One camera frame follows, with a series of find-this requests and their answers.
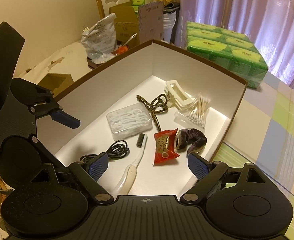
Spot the silver foil bag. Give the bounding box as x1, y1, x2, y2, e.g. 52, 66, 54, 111
81, 13, 117, 63

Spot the black cable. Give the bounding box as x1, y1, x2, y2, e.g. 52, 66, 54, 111
79, 139, 131, 163

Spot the brown cardboard flap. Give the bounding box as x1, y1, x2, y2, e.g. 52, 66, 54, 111
138, 2, 164, 44

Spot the green tissue multipack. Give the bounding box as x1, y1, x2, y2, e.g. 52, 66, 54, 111
186, 21, 268, 89

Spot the red snack packet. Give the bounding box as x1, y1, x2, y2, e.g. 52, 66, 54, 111
154, 128, 180, 165

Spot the white toothbrush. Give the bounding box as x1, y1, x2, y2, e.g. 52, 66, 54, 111
113, 133, 148, 196

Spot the orange small object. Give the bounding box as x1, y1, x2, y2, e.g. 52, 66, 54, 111
112, 45, 128, 56

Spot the white carved chair back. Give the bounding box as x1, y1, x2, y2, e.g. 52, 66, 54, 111
96, 0, 131, 19

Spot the cotton swab pack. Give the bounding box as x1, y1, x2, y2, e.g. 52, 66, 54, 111
174, 93, 211, 130

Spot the purple curtain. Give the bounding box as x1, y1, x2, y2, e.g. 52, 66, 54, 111
174, 0, 294, 87

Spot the small brown cardboard box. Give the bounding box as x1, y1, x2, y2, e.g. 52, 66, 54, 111
38, 73, 74, 97

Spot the brown white storage box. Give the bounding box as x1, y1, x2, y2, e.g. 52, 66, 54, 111
37, 41, 247, 198

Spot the leopard hair claw clip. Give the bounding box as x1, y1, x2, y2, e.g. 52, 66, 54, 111
136, 94, 169, 132

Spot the open cardboard box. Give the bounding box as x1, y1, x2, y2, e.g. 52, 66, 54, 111
109, 3, 140, 48

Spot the white hair claw clip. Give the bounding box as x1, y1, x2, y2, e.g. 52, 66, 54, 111
164, 80, 193, 109

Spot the plaid tablecloth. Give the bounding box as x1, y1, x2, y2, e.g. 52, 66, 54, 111
214, 73, 294, 239

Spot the clear floss pick box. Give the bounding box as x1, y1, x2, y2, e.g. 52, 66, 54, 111
106, 102, 152, 141

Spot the dark purple scrunchie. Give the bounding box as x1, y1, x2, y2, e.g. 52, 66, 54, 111
174, 128, 207, 154

